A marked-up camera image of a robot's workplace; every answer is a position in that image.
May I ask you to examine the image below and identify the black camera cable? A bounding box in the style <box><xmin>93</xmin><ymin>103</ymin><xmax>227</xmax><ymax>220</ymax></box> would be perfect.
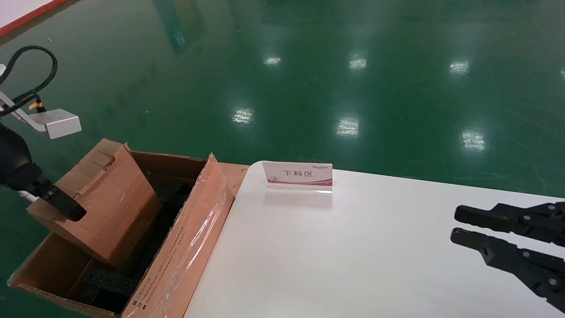
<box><xmin>0</xmin><ymin>45</ymin><xmax>58</xmax><ymax>118</ymax></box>

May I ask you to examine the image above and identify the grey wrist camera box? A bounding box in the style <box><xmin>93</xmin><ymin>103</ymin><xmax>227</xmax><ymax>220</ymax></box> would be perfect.
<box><xmin>0</xmin><ymin>91</ymin><xmax>83</xmax><ymax>140</ymax></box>

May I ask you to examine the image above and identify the large cardboard box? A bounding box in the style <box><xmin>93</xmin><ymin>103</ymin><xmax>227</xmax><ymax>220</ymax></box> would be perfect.
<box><xmin>7</xmin><ymin>151</ymin><xmax>250</xmax><ymax>318</ymax></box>

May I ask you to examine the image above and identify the small cardboard box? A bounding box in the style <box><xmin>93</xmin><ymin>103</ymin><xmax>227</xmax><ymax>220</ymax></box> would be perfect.
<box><xmin>26</xmin><ymin>138</ymin><xmax>163</xmax><ymax>270</ymax></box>

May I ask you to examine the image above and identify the acrylic sign with red print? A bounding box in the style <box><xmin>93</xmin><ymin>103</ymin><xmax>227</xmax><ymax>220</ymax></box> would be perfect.
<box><xmin>261</xmin><ymin>161</ymin><xmax>334</xmax><ymax>195</ymax></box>

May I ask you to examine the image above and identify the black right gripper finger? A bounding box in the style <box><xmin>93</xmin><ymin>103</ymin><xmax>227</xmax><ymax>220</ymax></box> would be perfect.
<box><xmin>454</xmin><ymin>202</ymin><xmax>565</xmax><ymax>246</ymax></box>
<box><xmin>450</xmin><ymin>227</ymin><xmax>565</xmax><ymax>312</ymax></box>

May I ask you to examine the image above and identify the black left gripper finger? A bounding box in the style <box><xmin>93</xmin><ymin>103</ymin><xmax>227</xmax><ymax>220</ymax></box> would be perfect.
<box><xmin>30</xmin><ymin>175</ymin><xmax>87</xmax><ymax>223</ymax></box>

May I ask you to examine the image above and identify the black foam insert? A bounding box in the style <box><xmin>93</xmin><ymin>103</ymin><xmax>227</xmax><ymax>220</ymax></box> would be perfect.
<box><xmin>79</xmin><ymin>174</ymin><xmax>195</xmax><ymax>314</ymax></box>

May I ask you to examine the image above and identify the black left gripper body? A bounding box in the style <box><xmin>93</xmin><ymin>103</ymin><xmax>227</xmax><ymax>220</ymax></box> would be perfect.
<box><xmin>0</xmin><ymin>123</ymin><xmax>45</xmax><ymax>195</ymax></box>

